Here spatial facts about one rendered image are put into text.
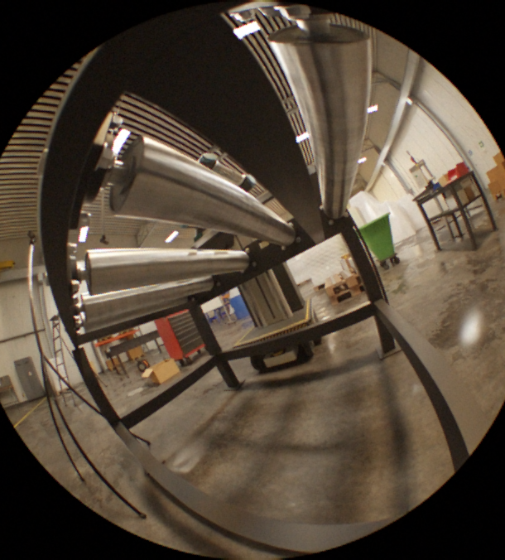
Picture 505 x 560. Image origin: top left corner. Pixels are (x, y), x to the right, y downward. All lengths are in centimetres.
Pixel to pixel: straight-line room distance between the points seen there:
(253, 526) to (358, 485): 40
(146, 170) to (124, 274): 30
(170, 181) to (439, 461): 87
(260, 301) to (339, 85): 158
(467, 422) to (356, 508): 40
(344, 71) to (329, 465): 87
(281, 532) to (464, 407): 32
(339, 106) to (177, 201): 25
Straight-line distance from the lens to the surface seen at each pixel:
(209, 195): 28
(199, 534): 82
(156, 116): 843
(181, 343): 292
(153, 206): 23
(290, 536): 33
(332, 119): 28
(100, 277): 44
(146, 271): 49
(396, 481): 67
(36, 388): 1039
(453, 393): 40
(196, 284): 99
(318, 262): 429
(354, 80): 24
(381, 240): 320
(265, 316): 163
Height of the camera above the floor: 65
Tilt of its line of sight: 5 degrees up
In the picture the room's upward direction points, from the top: 25 degrees counter-clockwise
